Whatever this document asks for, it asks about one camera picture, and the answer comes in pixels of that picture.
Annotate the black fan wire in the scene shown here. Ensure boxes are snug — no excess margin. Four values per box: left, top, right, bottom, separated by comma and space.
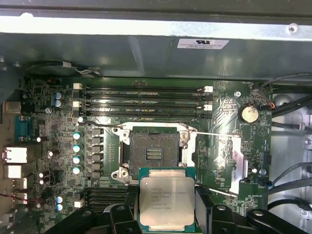
252, 72, 312, 109
265, 160, 312, 190

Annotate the wire locking lever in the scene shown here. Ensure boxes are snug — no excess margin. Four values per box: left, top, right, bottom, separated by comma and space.
77, 117, 124, 129

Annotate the silver metal port block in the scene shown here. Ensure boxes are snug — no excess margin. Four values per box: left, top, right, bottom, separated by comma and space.
4, 165, 28, 179
1, 146, 28, 164

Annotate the teal serial port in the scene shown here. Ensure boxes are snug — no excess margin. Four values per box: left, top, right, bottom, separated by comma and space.
14, 115, 33, 143

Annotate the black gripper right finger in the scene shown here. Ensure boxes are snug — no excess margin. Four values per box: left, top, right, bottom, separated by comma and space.
195, 184, 308, 234

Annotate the black RAM slot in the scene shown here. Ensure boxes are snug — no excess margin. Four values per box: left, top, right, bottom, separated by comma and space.
80, 92, 213, 101
84, 188, 129, 197
72, 82, 215, 93
80, 109, 213, 119
72, 100, 215, 110
74, 196, 129, 208

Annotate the CPU socket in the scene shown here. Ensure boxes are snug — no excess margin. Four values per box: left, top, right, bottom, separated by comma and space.
111, 120, 197, 188

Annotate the metal socket cover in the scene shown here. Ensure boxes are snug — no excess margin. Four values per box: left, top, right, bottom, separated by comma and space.
180, 125, 249, 197

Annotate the round coin battery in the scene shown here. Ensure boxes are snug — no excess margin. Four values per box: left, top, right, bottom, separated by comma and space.
238, 103, 259, 124

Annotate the open black PC case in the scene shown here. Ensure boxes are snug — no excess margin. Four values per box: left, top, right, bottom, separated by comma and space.
0, 0, 312, 234

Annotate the green motherboard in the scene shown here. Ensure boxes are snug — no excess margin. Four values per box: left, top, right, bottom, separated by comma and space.
13, 77, 274, 234

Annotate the white case sticker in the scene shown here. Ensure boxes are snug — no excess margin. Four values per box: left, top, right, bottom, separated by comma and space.
176, 38, 230, 49

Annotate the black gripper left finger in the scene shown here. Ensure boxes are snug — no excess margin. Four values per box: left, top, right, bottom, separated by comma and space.
46, 185, 140, 234

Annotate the silver topped CPU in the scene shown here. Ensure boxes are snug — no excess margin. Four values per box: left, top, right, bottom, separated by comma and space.
138, 167, 196, 233

